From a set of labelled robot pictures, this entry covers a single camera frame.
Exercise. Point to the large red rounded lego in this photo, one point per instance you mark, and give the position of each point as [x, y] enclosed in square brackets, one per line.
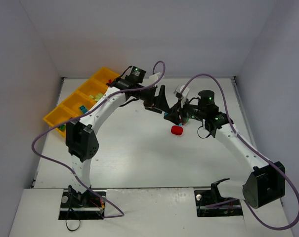
[177, 130]

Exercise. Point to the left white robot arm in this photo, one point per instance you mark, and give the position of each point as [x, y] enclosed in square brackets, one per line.
[81, 133]

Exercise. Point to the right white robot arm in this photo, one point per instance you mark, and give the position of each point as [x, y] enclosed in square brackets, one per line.
[263, 183]

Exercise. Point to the light blue lego brick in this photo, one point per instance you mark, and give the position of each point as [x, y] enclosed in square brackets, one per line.
[83, 109]

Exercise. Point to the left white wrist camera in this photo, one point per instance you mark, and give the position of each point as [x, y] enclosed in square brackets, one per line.
[155, 77]

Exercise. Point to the red and green brick stack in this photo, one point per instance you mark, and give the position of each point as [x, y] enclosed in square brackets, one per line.
[184, 122]

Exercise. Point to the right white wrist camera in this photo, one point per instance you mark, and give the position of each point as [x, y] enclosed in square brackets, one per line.
[181, 92]

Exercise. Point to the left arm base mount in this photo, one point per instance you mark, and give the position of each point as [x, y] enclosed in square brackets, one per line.
[86, 207]

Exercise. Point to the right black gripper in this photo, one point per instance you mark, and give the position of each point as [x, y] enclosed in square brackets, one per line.
[180, 111]

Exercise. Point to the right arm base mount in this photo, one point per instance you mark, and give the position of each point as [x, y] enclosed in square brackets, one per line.
[209, 203]

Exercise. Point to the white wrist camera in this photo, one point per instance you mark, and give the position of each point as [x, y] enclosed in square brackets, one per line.
[155, 77]
[181, 92]

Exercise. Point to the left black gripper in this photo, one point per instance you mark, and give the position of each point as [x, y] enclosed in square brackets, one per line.
[153, 98]

